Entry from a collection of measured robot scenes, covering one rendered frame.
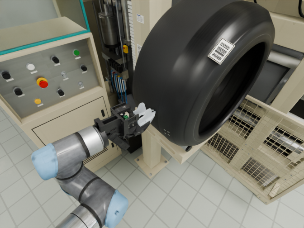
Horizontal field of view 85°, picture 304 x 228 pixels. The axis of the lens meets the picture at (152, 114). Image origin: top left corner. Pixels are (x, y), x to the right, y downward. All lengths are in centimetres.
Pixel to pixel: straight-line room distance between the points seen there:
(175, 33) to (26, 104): 92
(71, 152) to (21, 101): 76
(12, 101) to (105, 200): 84
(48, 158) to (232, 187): 167
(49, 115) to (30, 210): 103
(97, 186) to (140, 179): 129
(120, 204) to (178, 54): 42
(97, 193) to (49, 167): 13
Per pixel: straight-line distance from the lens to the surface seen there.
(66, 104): 118
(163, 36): 57
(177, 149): 89
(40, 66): 108
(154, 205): 167
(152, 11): 80
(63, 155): 44
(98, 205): 45
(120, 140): 52
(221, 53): 49
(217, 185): 183
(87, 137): 45
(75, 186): 50
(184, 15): 59
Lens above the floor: 161
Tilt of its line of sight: 46 degrees down
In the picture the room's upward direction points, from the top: straight up
